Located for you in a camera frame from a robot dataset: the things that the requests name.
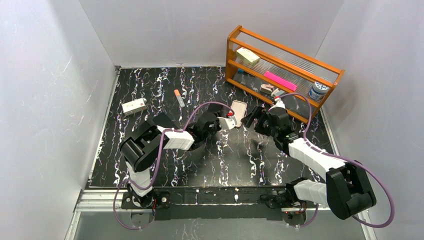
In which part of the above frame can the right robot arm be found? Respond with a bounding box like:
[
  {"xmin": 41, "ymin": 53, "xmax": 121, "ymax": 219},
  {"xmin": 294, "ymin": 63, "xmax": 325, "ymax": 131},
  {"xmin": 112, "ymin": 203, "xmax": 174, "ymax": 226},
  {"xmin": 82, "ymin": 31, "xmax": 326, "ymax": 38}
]
[{"xmin": 242, "ymin": 106, "xmax": 377, "ymax": 220}]

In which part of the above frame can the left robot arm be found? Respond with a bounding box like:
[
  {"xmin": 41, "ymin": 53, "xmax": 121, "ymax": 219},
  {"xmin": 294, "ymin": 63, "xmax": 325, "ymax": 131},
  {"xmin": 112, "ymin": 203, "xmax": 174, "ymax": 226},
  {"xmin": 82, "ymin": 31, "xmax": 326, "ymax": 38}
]
[{"xmin": 119, "ymin": 101, "xmax": 247, "ymax": 198}]

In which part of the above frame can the pink flat case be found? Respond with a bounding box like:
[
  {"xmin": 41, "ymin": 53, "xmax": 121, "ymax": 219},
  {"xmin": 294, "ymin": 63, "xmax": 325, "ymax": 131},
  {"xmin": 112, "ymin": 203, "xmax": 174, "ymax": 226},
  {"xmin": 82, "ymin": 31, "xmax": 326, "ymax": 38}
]
[{"xmin": 264, "ymin": 71, "xmax": 297, "ymax": 91}]

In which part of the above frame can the light blue stapler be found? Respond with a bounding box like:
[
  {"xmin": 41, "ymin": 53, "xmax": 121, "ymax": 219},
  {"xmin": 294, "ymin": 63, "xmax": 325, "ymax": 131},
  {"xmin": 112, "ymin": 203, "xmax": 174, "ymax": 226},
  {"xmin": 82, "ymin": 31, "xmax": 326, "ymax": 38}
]
[{"xmin": 271, "ymin": 88, "xmax": 286, "ymax": 99}]

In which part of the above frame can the beige small stapler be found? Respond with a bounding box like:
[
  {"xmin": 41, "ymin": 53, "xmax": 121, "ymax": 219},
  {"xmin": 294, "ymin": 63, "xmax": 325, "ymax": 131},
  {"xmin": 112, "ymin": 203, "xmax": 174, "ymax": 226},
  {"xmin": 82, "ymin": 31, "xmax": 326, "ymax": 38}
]
[{"xmin": 259, "ymin": 84, "xmax": 275, "ymax": 95}]

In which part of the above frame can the orange wooden shelf rack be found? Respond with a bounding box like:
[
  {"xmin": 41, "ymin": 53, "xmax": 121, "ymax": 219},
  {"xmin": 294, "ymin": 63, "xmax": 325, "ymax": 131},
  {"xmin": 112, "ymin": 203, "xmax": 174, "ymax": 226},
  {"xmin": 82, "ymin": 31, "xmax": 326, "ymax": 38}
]
[{"xmin": 225, "ymin": 25, "xmax": 345, "ymax": 123}]

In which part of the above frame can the cream cardboard box on shelf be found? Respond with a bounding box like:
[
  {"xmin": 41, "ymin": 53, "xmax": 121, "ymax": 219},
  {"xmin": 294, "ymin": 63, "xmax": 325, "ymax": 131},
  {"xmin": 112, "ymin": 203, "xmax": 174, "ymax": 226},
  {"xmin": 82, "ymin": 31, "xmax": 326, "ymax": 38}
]
[{"xmin": 235, "ymin": 47, "xmax": 261, "ymax": 67}]

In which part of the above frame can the blue white round jar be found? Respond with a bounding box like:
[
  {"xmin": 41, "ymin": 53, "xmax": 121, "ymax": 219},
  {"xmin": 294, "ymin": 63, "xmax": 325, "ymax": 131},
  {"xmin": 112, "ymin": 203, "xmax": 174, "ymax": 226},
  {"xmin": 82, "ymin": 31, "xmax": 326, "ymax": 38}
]
[{"xmin": 308, "ymin": 82, "xmax": 330, "ymax": 101}]

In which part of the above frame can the orange grey highlighter marker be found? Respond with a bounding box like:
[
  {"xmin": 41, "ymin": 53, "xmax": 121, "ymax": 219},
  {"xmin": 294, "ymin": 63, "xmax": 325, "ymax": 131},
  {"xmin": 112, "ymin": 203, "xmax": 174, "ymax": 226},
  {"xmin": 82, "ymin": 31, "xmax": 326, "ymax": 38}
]
[{"xmin": 173, "ymin": 89, "xmax": 185, "ymax": 108}]

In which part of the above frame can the white box on table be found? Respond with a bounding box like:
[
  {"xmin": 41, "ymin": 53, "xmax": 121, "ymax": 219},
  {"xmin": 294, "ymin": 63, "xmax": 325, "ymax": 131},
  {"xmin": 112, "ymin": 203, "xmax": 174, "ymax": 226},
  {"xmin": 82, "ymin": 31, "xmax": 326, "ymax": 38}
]
[{"xmin": 121, "ymin": 98, "xmax": 147, "ymax": 116}]

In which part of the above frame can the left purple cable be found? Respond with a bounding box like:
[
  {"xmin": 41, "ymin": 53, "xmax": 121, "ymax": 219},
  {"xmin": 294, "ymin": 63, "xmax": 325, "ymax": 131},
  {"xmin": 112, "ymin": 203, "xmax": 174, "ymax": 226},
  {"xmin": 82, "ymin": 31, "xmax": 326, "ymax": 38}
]
[{"xmin": 112, "ymin": 101, "xmax": 235, "ymax": 231}]

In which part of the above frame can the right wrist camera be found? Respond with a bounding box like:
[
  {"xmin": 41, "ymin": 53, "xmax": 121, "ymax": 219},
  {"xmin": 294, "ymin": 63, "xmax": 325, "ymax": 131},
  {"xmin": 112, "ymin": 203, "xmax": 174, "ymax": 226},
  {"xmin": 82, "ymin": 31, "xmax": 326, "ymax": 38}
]
[{"xmin": 268, "ymin": 96, "xmax": 286, "ymax": 112}]

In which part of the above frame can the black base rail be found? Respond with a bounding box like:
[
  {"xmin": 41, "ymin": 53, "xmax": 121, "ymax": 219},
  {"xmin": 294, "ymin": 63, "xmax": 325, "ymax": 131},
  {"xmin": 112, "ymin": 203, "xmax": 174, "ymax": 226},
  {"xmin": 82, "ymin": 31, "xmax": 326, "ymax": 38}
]
[{"xmin": 120, "ymin": 186, "xmax": 310, "ymax": 225}]

